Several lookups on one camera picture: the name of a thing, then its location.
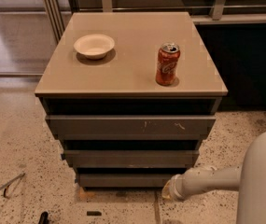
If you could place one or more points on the grey middle drawer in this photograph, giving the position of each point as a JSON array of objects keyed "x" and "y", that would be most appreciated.
[{"x": 130, "y": 158}]

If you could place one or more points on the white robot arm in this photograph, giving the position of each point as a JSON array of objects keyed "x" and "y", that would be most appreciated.
[{"x": 248, "y": 179}]

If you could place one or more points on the grey drawer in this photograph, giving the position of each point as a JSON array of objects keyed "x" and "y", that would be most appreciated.
[
  {"x": 130, "y": 158},
  {"x": 123, "y": 180},
  {"x": 67, "y": 127}
]

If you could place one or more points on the grey top drawer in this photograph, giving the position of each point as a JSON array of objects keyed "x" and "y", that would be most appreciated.
[{"x": 67, "y": 127}]

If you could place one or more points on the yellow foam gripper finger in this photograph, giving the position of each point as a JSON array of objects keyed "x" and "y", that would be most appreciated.
[{"x": 165, "y": 193}]

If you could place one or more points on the small black floor block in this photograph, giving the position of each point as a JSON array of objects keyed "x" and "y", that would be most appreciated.
[{"x": 94, "y": 213}]

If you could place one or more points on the orange soda can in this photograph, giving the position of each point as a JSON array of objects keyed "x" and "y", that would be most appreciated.
[{"x": 168, "y": 56}]

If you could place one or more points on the white paper bowl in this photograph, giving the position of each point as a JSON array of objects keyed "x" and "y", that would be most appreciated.
[{"x": 94, "y": 47}]

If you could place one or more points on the metal rod on floor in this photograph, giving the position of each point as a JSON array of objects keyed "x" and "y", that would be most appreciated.
[{"x": 11, "y": 181}]

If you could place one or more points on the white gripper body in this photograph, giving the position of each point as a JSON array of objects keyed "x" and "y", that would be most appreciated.
[{"x": 178, "y": 186}]

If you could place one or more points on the grey bottom drawer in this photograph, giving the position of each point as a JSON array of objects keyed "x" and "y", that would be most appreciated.
[{"x": 123, "y": 180}]

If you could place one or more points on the metal vertical post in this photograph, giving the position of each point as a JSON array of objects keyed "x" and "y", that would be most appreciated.
[{"x": 55, "y": 18}]

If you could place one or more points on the black object on floor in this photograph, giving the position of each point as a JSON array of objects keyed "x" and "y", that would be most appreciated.
[{"x": 44, "y": 218}]

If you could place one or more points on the grey drawer cabinet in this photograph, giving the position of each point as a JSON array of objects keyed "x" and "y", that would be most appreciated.
[{"x": 123, "y": 83}]

